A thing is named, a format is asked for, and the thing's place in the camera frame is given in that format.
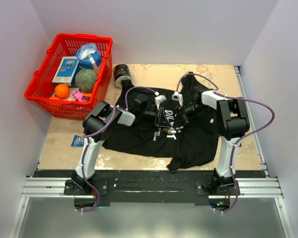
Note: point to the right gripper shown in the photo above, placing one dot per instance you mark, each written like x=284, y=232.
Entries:
x=182, y=118

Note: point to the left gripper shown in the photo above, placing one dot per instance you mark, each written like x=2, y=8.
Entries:
x=161, y=120

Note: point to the black t-shirt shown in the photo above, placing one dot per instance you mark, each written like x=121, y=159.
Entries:
x=194, y=144

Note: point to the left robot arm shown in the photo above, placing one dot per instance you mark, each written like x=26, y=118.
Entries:
x=97, y=128

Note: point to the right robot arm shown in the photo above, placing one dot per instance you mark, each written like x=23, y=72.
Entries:
x=232, y=123

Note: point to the black cylindrical can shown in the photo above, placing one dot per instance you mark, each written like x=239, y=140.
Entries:
x=121, y=72

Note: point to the pink package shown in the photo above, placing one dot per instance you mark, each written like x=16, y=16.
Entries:
x=79, y=96

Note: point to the green melon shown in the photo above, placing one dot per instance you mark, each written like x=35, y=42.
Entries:
x=85, y=80

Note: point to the blue candy packet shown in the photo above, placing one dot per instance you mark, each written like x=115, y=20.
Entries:
x=78, y=141

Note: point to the blue plastic wrapped roll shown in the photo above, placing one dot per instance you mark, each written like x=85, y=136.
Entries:
x=89, y=57

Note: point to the red plastic basket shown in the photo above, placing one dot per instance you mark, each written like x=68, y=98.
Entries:
x=41, y=87

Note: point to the orange fruit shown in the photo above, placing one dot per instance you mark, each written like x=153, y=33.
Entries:
x=62, y=91

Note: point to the blue white razor box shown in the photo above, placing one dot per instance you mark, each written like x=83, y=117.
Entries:
x=67, y=71

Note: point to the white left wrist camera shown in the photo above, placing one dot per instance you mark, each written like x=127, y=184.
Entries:
x=159, y=99

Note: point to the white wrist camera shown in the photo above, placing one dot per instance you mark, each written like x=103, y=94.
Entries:
x=177, y=96
x=159, y=99

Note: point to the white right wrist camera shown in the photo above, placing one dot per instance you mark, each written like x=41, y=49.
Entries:
x=177, y=96

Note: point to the aluminium rail frame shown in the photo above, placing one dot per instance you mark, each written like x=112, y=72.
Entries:
x=259, y=212

